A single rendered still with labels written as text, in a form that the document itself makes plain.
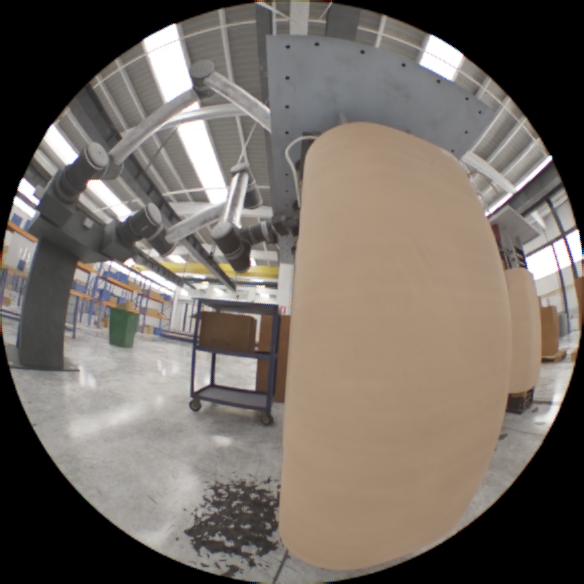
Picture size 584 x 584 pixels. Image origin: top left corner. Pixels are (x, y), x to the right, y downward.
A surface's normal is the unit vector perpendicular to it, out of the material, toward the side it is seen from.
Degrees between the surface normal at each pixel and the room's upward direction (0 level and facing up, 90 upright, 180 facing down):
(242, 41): 174
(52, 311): 90
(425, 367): 90
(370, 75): 180
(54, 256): 90
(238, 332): 90
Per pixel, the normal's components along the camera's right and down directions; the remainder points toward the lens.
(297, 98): -0.07, 0.97
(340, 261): -0.66, -0.23
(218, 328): 0.01, -0.25
